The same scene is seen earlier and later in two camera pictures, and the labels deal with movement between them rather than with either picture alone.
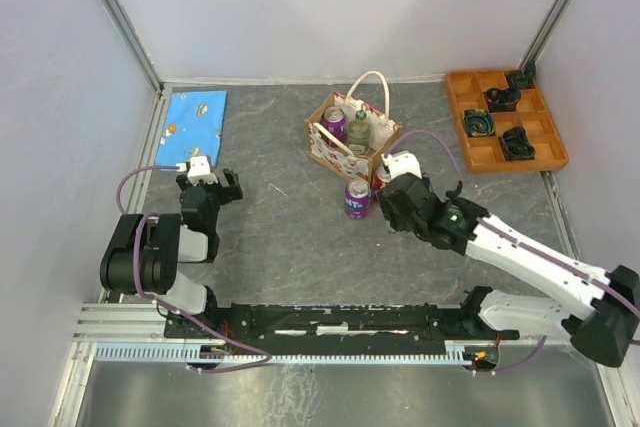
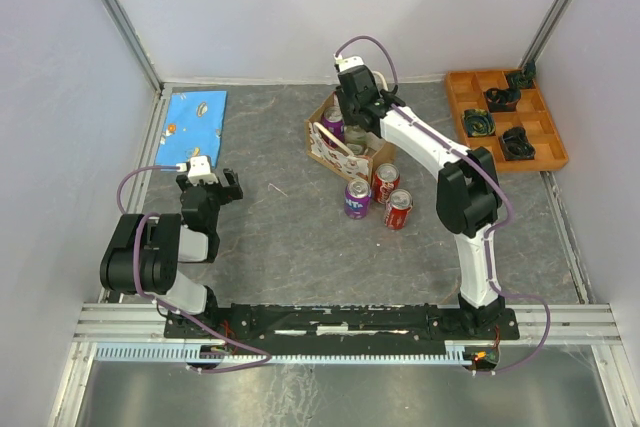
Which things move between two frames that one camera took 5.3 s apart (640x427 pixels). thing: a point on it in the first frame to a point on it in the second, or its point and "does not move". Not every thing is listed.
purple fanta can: x=357 y=198 does not move
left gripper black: x=228 y=194 does not move
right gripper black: x=393 y=220 to x=347 y=117
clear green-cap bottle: x=359 y=134 does not move
